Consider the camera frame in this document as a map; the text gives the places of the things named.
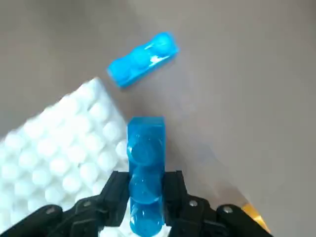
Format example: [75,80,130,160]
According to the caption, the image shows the orange two-stud block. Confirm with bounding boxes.
[240,202,269,233]

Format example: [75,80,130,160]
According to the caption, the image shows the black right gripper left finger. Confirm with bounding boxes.
[0,170,131,237]

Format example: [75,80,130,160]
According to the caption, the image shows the blue three-stud block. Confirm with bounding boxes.
[106,31,180,89]
[126,117,166,234]

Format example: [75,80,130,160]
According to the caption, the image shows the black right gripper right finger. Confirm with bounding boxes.
[163,169,274,237]

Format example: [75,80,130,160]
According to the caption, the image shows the white studded baseplate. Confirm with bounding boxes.
[0,77,171,237]

